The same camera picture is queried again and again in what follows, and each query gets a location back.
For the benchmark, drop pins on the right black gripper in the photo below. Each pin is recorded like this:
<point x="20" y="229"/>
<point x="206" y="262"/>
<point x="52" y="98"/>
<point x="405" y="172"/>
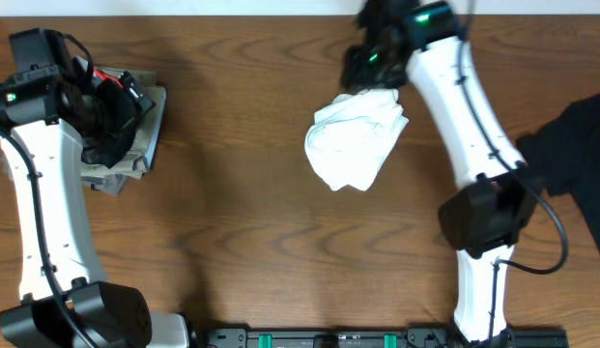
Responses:
<point x="350" y="72"/>

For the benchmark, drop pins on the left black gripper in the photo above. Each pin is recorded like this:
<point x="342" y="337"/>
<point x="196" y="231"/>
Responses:
<point x="142" y="101"/>

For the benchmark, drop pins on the white t-shirt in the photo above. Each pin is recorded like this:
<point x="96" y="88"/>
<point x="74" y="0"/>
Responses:
<point x="352" y="137"/>

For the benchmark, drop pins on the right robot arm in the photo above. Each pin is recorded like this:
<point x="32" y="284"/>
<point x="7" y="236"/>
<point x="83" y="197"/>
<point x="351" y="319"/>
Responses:
<point x="428" y="46"/>

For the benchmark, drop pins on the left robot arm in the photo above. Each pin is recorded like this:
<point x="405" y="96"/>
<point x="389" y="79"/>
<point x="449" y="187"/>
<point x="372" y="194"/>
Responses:
<point x="66" y="300"/>

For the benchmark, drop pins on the navy boxer shorts red waistband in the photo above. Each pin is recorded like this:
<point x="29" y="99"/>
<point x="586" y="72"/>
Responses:
<point x="104" y="118"/>

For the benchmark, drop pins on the folded khaki garment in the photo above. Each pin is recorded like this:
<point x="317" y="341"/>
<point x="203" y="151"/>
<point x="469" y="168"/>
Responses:
<point x="139" y="159"/>

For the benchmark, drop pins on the folded grey garment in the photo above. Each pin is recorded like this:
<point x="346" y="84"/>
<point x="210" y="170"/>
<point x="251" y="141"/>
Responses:
<point x="110" y="184"/>

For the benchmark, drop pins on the black garment at right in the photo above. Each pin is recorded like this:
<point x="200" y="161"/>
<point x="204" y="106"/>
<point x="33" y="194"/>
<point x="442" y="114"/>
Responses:
<point x="566" y="152"/>

